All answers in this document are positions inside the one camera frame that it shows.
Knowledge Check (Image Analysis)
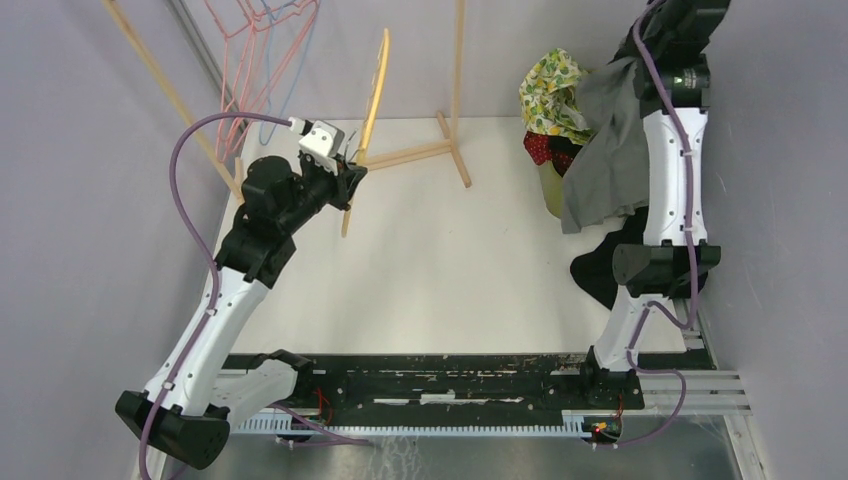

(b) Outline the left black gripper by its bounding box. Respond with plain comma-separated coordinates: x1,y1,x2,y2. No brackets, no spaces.
279,152,367,234

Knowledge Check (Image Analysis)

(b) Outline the yellow hanger with metal hook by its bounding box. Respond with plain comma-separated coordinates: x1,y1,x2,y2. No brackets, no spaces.
340,27,392,238

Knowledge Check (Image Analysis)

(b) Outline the pink wire hanger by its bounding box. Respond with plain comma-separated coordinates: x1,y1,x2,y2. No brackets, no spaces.
215,1,322,116
204,1,266,111
237,0,315,33

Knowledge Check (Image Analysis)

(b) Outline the red polka dot skirt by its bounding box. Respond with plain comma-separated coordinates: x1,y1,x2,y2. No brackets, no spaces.
523,131,582,176

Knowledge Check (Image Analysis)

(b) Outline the yellow lemon print garment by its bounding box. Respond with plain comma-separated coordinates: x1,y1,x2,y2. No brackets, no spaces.
519,48,593,146

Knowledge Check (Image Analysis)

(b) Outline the grey pleated skirt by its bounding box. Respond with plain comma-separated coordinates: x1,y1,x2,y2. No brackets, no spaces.
560,47,649,235

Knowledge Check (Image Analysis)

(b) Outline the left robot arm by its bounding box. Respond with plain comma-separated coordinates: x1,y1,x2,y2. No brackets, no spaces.
115,153,368,470

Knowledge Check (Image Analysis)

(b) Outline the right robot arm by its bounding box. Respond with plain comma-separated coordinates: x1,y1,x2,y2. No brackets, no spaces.
577,1,730,408

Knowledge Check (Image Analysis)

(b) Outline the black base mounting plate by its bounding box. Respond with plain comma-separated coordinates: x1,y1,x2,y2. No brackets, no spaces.
211,352,717,429

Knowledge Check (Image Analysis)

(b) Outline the aluminium corner profile left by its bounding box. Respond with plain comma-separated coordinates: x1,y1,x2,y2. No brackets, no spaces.
164,0,239,111

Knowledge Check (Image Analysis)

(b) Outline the green plastic laundry basket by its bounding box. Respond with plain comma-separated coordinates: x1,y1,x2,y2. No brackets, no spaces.
538,162,564,218

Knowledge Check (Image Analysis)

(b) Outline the black garment with flower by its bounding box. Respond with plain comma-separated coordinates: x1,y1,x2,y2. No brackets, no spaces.
570,207,691,308

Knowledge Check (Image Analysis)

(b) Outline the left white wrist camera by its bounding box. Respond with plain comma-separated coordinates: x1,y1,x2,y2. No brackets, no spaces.
289,117,346,161

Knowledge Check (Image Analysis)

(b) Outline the wooden clothes rack frame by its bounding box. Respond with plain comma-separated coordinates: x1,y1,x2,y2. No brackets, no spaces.
101,0,472,188

